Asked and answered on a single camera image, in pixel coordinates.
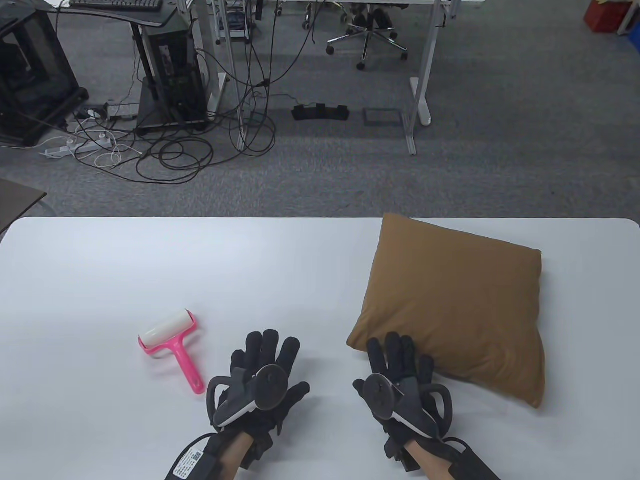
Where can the person's left hand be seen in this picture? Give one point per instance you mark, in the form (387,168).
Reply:
(270,350)

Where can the white power strip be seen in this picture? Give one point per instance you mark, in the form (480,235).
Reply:
(65,150)

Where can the black keyboard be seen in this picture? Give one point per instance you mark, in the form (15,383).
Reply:
(115,4)

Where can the black glass computer case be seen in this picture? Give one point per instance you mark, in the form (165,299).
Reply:
(35,75)

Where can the white desk frame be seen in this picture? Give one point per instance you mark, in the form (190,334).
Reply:
(426,60)
(218,95)

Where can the pink lint roller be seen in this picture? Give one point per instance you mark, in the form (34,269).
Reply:
(172,340)

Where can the person's right forearm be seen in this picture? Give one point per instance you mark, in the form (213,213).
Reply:
(427,462)

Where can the black wrist sensor box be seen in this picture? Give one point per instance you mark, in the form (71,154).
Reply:
(192,460)
(475,465)

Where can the grey floor hatch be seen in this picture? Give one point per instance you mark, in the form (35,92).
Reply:
(382,117)

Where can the black computer tower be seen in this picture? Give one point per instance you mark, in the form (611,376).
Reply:
(175,70)

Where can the person's left forearm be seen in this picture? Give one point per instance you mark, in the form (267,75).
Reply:
(232,457)

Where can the grey power strip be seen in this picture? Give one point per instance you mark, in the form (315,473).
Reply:
(122,111)

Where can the red box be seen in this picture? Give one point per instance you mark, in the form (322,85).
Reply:
(605,17)

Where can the brown pillow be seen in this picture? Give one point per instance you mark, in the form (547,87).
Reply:
(460,300)

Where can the black white tracking controller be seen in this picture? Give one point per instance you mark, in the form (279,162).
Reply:
(382,395)
(270,387)

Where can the silver office chair base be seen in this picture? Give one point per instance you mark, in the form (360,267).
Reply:
(367,34)

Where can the person's right hand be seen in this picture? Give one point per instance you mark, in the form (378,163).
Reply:
(395,355)

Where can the dark curved standing desk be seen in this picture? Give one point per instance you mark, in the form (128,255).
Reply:
(125,17)

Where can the brown side table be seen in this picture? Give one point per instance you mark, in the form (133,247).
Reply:
(17,202)

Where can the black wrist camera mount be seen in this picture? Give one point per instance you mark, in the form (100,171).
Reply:
(257,450)
(400,452)

